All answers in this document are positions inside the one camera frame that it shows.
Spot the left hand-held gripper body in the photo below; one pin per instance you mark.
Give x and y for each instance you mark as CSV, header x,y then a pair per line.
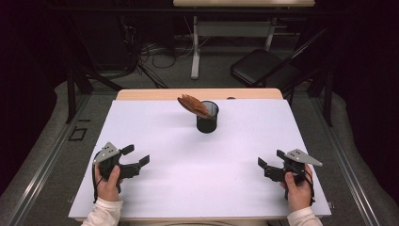
x,y
108,155

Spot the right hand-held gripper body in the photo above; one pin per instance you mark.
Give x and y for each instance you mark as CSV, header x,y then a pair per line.
x,y
296,164

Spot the black mesh cup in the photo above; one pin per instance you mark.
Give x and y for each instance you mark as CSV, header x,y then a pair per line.
x,y
207,124

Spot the brown wooden hairbrush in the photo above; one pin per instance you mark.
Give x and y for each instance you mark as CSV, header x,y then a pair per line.
x,y
194,106

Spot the person's right hand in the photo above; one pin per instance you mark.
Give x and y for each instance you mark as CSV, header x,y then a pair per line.
x,y
299,194

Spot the person's left hand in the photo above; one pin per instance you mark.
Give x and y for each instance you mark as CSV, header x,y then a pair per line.
x,y
108,188

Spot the white board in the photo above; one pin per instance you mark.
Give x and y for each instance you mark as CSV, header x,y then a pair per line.
x,y
188,163

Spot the wooden table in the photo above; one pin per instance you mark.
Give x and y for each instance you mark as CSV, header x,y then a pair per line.
x,y
150,93

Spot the black metal stand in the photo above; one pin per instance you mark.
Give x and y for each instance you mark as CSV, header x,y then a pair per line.
x,y
71,94
327,94

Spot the black folding chair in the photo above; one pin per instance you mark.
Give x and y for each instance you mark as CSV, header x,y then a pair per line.
x,y
260,67

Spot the white desk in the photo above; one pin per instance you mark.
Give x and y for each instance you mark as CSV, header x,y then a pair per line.
x,y
233,29

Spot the metal floor rail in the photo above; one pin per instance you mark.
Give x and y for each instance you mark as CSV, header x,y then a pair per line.
x,y
47,163
345,163

